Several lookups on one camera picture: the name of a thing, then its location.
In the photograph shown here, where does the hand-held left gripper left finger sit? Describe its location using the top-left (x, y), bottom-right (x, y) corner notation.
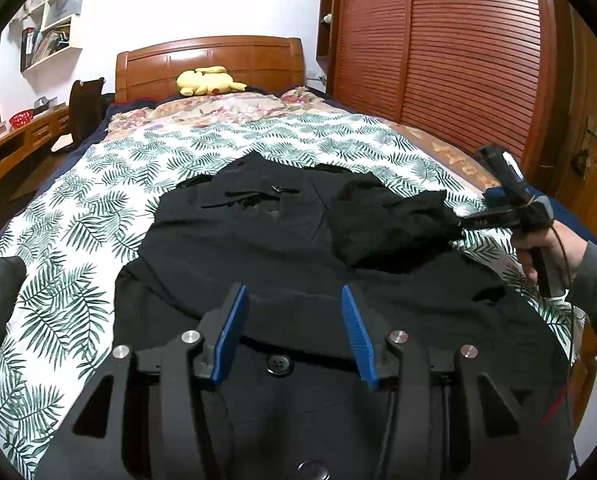
top-left (36, 283), bottom-right (250, 480)

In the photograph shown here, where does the black buttoned coat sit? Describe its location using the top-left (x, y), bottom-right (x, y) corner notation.
top-left (112, 151), bottom-right (577, 480)

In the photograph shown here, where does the black cable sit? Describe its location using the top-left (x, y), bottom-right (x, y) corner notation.
top-left (549, 195), bottom-right (582, 471)

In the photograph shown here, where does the wooden slatted wardrobe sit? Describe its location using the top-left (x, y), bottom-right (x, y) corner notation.
top-left (316, 0), bottom-right (559, 196)

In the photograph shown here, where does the wooden bed headboard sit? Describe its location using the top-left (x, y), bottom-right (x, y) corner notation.
top-left (114, 35), bottom-right (305, 103)

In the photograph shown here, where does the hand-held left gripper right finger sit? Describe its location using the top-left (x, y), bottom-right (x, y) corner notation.
top-left (341, 284), bottom-right (569, 480)

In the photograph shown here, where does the person's right hand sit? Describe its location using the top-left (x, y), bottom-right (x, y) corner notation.
top-left (511, 224), bottom-right (588, 289)

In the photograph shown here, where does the thin red cable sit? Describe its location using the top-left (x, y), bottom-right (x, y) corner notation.
top-left (541, 389), bottom-right (573, 424)

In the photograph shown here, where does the yellow plush toy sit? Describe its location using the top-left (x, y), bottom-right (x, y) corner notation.
top-left (177, 65), bottom-right (248, 97)

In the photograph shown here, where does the floral quilt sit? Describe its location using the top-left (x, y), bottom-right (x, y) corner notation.
top-left (106, 86), bottom-right (339, 133)

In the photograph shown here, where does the wooden desk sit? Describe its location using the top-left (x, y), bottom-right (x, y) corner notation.
top-left (0, 105), bottom-right (72, 261)

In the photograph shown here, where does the white wall shelf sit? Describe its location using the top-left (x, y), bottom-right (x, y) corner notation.
top-left (19, 0), bottom-right (92, 72)

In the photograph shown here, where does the metal door handle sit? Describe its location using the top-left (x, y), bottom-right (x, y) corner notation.
top-left (571, 115), bottom-right (597, 178)

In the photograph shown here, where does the dark wooden chair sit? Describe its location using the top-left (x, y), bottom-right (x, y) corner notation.
top-left (51, 77), bottom-right (106, 153)

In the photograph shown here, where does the wooden bed with leaf bedspread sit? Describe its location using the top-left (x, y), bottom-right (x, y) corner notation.
top-left (0, 110), bottom-right (587, 480)

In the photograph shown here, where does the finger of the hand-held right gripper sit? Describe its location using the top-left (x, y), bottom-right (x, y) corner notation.
top-left (457, 209), bottom-right (523, 232)
top-left (479, 144), bottom-right (525, 200)

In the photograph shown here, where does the row of shelf books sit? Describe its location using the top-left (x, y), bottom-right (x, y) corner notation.
top-left (21, 27), bottom-right (72, 68)

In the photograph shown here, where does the brown bed mat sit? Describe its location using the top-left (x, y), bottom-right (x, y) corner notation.
top-left (393, 122), bottom-right (504, 188)

